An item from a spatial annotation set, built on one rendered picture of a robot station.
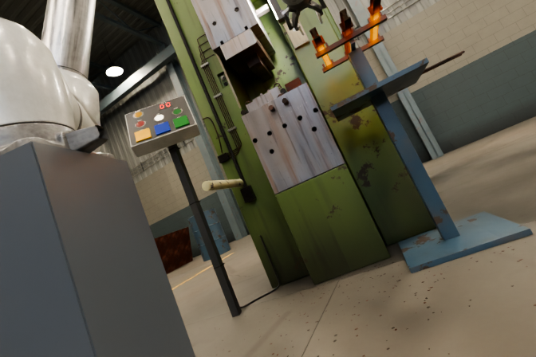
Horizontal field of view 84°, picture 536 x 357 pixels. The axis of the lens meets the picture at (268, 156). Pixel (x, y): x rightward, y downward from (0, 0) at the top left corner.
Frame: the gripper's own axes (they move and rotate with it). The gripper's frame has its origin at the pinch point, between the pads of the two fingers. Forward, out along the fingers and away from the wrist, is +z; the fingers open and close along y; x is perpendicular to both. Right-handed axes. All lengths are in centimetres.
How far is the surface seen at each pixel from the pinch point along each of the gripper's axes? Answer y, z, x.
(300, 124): -25, 41, -22
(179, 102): -80, 36, 20
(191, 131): -76, 29, -2
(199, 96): -78, 57, 27
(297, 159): -33, 40, -38
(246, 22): -29, 47, 44
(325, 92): -8, 63, -8
